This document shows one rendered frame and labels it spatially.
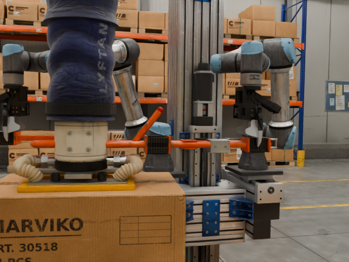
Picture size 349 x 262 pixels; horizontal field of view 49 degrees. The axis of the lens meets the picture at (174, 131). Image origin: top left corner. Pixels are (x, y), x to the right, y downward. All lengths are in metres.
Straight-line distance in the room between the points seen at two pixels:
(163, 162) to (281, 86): 0.65
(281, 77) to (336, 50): 10.38
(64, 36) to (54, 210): 0.51
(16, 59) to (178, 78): 0.82
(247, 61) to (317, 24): 10.61
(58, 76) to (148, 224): 0.52
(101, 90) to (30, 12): 7.50
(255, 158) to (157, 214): 0.92
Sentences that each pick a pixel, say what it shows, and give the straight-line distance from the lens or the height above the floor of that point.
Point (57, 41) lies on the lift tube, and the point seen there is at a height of 1.53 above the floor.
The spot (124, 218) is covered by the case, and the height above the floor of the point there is 1.02.
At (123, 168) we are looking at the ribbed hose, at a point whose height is 1.15.
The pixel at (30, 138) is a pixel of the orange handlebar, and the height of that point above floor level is 1.22.
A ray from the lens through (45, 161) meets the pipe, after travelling 1.29.
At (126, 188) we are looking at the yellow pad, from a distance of 1.16.
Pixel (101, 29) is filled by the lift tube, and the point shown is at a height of 1.57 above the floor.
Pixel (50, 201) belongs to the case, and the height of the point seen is 1.07.
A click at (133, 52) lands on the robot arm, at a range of 1.69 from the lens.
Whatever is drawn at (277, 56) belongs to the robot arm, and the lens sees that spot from 1.81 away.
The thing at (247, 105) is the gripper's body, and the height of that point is 1.35.
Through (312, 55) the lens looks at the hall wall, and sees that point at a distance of 11.72.
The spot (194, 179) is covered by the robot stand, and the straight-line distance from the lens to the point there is 1.94.
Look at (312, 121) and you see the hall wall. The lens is 11.65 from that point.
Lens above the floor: 1.33
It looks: 3 degrees down
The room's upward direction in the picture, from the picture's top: 1 degrees clockwise
